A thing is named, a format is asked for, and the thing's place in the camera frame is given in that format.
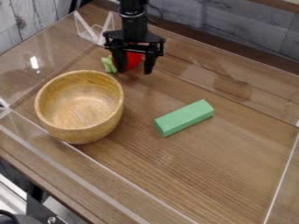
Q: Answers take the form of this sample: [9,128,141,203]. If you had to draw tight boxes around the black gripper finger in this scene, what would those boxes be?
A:
[112,49,128,73]
[144,50,156,74]

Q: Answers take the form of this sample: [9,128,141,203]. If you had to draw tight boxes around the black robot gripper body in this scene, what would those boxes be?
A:
[103,30,165,56]

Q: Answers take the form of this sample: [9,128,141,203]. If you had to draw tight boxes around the red plush strawberry fruit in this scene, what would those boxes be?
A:
[100,51,145,74]

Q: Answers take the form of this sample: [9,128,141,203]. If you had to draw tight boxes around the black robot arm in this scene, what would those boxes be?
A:
[103,0,165,74]

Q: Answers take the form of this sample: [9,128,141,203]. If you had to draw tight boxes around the wooden bowl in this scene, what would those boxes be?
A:
[33,70,124,144]

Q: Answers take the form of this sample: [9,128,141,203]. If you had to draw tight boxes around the green rectangular block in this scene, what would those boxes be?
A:
[153,100,215,137]

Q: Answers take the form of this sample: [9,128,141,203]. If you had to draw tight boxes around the clear acrylic corner bracket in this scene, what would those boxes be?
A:
[73,11,115,46]

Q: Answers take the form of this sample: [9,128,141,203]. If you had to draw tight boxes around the clear acrylic tray wall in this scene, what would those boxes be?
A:
[0,17,299,224]

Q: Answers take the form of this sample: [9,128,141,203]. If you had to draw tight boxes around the black metal table frame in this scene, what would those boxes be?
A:
[0,158,80,224]

